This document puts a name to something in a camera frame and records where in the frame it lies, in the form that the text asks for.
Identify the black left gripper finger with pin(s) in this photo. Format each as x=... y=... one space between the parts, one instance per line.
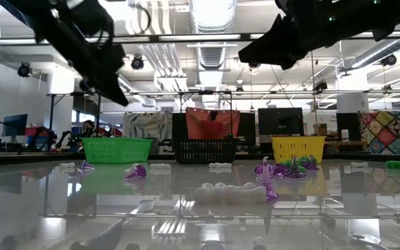
x=109 y=93

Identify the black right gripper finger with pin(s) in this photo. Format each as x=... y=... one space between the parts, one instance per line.
x=283 y=59
x=273 y=40

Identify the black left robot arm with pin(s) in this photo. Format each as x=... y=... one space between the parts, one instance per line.
x=23 y=10

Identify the person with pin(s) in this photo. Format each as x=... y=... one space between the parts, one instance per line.
x=89 y=126

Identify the leaf print cloth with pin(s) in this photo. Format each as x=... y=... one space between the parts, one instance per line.
x=148 y=125

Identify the green plastic basket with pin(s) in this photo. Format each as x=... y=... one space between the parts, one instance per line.
x=116 y=151

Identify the white ceiling pipes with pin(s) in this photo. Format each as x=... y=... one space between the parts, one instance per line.
x=165 y=66

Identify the black monitor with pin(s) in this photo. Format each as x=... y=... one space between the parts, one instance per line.
x=15 y=125
x=348 y=121
x=280 y=121

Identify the black panel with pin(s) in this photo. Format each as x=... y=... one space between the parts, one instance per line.
x=248 y=126
x=180 y=125

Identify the cardboard box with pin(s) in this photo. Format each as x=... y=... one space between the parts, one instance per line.
x=320 y=129

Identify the yellow plastic basket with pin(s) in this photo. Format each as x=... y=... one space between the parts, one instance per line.
x=297 y=149

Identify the orange cloth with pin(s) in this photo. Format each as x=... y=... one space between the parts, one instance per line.
x=200 y=125

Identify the white bottle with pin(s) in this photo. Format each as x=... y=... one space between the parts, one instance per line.
x=345 y=135

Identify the black plastic basket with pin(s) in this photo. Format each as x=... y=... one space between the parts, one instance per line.
x=203 y=151

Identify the colourful patchwork quilt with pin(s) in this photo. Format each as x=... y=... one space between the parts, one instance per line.
x=391 y=132

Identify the silver angled ceiling duct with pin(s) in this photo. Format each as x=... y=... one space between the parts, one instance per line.
x=377 y=55

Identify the black background table frame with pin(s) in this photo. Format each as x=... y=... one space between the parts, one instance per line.
x=51 y=118

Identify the silver ribbed ceiling duct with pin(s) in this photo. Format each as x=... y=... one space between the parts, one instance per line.
x=212 y=59

